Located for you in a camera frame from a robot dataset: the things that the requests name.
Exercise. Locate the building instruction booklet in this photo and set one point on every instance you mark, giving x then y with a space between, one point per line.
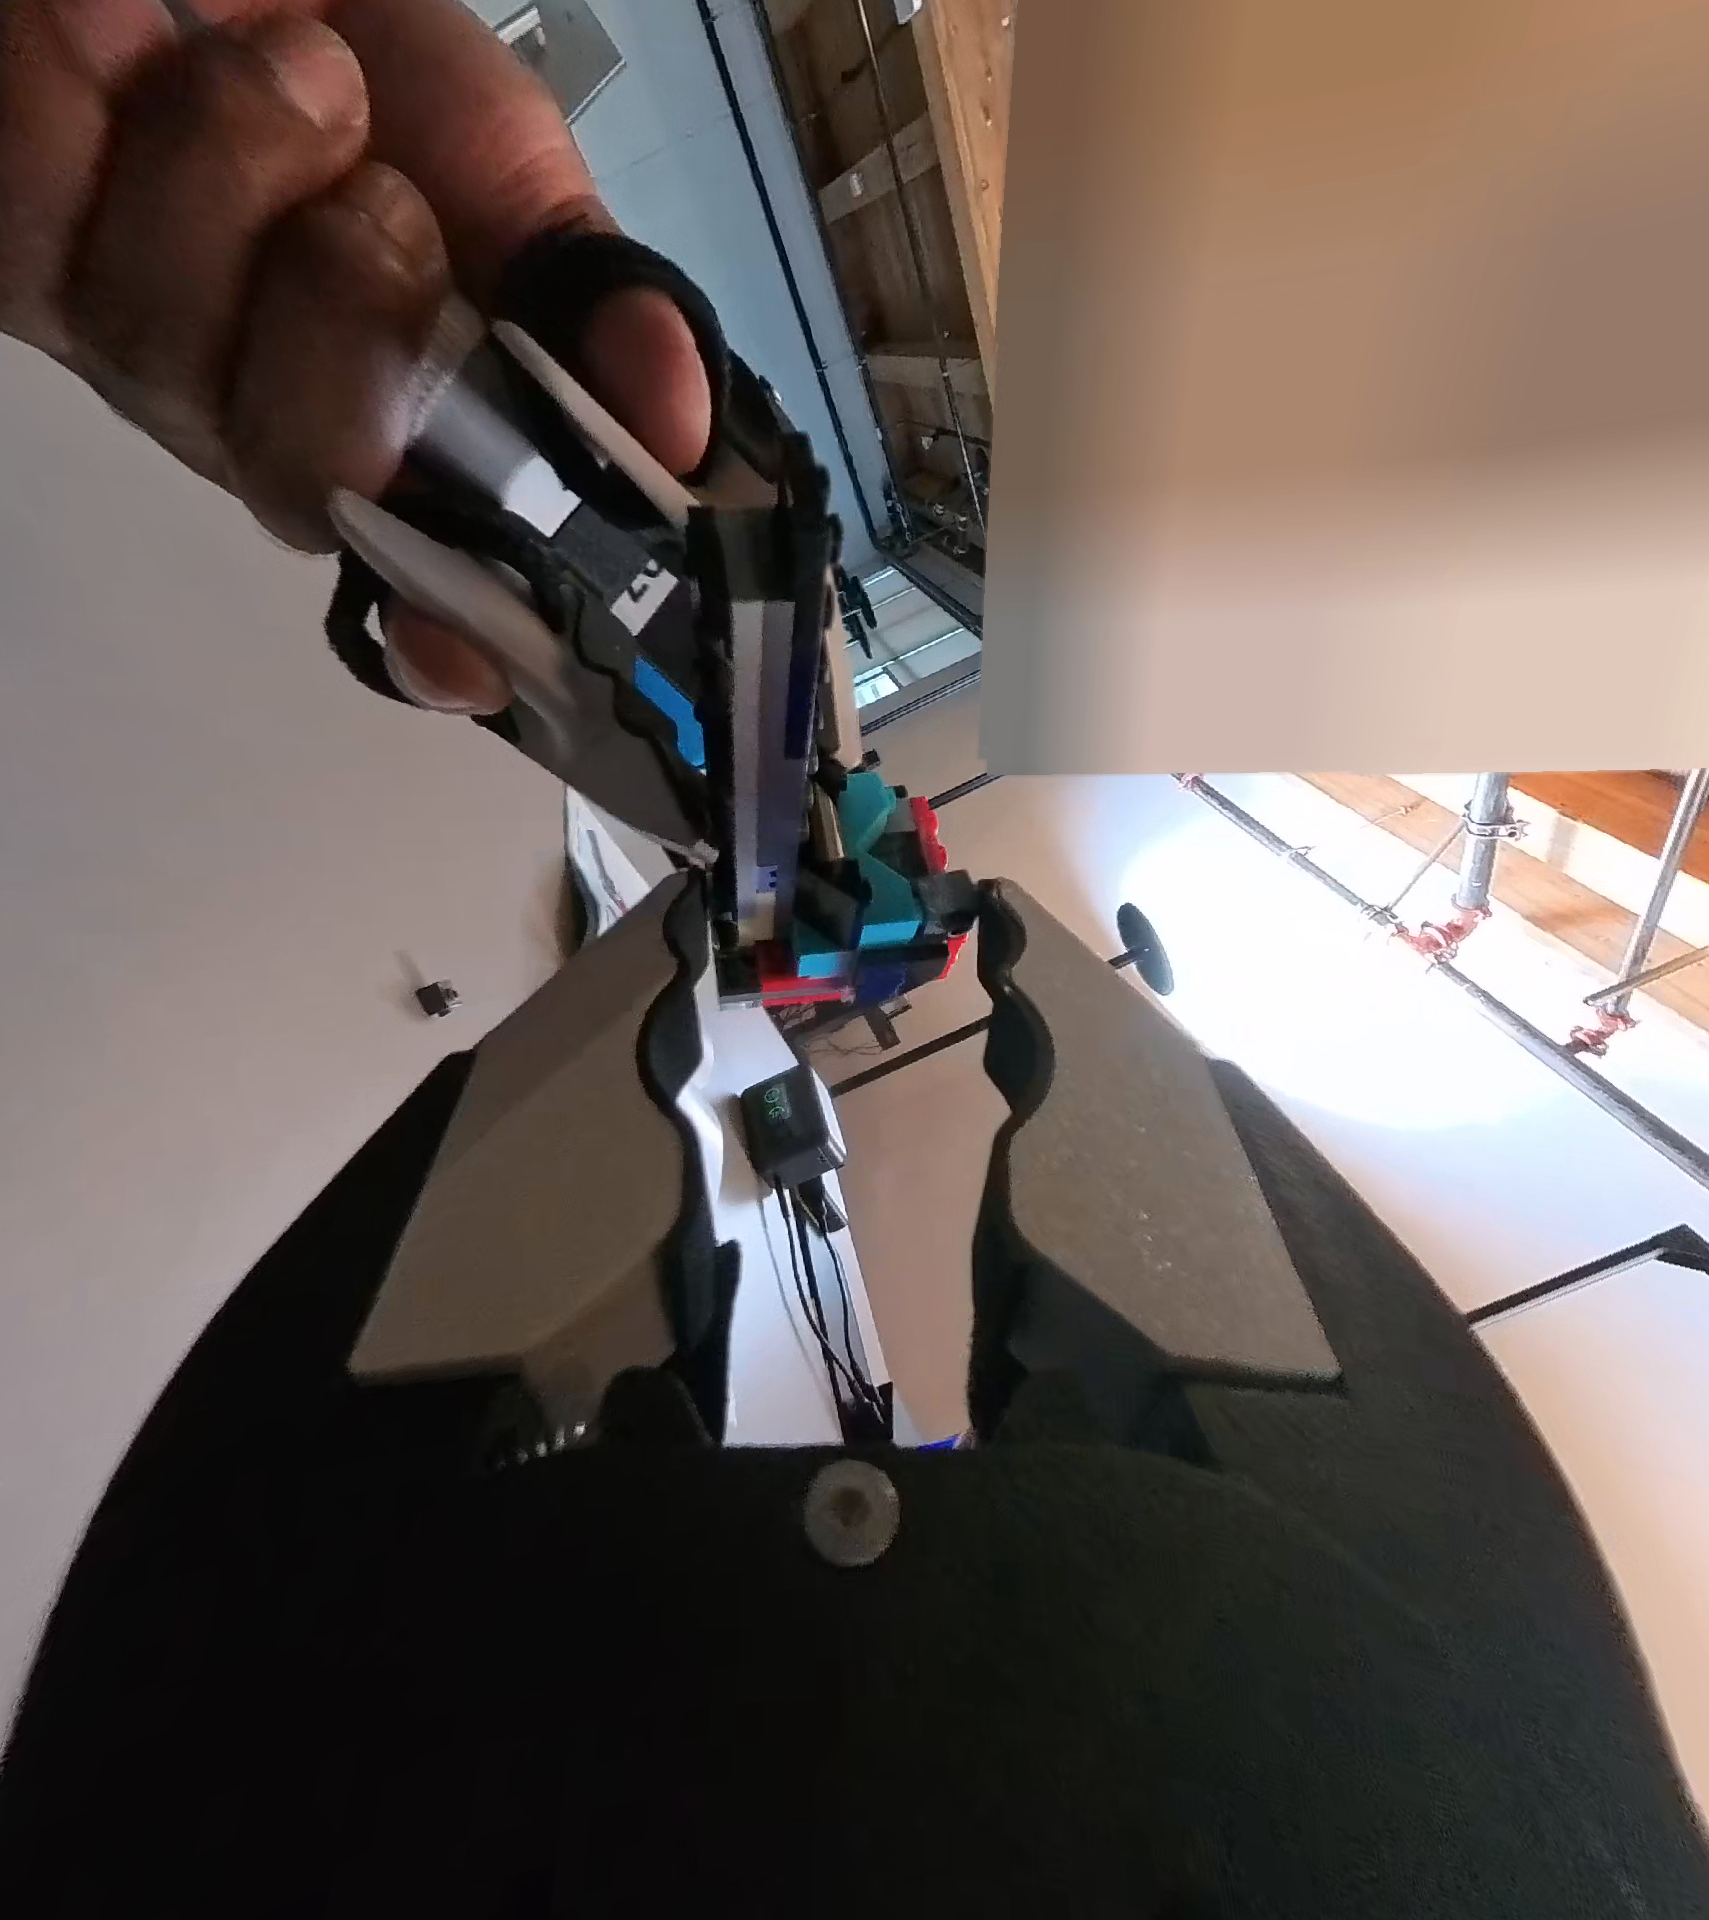
608 884

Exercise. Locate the black metal frame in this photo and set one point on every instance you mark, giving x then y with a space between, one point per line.
1573 1275

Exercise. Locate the charger with green display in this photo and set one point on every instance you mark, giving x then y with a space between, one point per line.
796 1132

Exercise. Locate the black floor lamp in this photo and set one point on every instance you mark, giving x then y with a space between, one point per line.
1152 953

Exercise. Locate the person's left hand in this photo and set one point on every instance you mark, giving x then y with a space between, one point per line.
194 181

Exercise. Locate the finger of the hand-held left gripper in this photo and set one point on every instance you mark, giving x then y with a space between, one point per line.
844 675
615 765

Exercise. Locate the silver ceiling pipe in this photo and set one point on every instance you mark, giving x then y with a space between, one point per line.
1671 871
1488 841

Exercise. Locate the toy brick model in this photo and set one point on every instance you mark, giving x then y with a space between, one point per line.
885 900

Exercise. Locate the small grey brick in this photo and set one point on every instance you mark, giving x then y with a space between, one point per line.
436 999

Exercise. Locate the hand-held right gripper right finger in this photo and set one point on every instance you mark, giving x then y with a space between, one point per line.
1140 1201

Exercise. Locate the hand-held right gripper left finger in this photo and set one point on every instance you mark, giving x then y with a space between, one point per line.
540 1201

